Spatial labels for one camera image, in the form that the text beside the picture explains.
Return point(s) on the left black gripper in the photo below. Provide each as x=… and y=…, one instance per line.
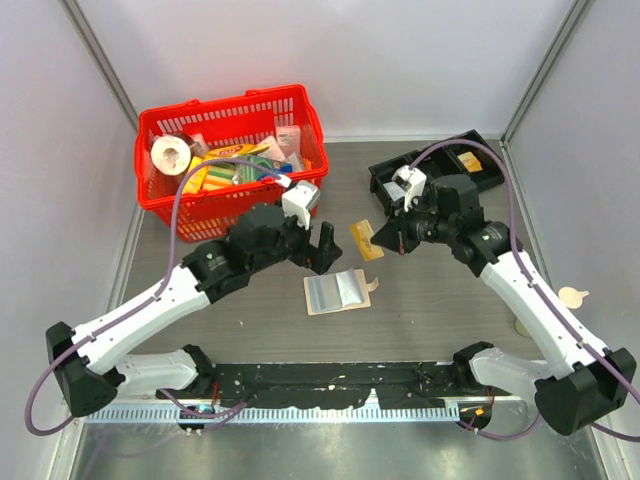
x=319, y=259

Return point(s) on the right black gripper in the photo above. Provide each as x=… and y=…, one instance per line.
x=392, y=236

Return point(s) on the gold VIP card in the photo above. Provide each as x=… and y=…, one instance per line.
x=362, y=234

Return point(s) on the beige leather card holder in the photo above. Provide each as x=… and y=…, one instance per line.
x=338, y=292

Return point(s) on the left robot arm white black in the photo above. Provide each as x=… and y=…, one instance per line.
x=91, y=362

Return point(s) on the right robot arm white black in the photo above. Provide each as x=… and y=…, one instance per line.
x=579, y=379

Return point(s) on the white card in bin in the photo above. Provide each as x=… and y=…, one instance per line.
x=394, y=191

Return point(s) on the gold card in bin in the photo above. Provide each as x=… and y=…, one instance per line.
x=470, y=162

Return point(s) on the black bin left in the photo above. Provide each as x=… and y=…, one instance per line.
x=382, y=173

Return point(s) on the black bin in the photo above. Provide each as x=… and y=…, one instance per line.
x=442, y=162
x=490, y=177
x=382, y=173

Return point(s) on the black bin middle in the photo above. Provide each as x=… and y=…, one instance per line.
x=442, y=162

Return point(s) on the black bin right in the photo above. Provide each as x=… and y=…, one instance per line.
x=490, y=177

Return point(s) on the green packaged item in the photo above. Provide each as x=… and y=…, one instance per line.
x=252, y=168

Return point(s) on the white pink box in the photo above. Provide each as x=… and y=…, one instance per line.
x=288, y=138

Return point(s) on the yellow green sponge pack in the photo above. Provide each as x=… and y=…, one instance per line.
x=219, y=176

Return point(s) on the yellow snack bag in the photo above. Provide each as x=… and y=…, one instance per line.
x=226, y=153

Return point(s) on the yellow box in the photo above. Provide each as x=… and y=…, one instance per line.
x=195, y=175

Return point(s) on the red plastic shopping basket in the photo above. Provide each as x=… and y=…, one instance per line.
x=243, y=119

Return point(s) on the green liquid squeeze bottle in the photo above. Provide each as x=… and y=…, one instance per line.
x=570, y=296

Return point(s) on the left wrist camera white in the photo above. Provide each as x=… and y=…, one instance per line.
x=298, y=200

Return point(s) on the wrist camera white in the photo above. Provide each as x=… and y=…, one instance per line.
x=412, y=181
x=298, y=200

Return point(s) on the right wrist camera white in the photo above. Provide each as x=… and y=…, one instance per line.
x=412, y=181

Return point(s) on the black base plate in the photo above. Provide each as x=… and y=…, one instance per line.
x=332, y=386

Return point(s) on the white cable duct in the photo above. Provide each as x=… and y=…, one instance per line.
x=368, y=413

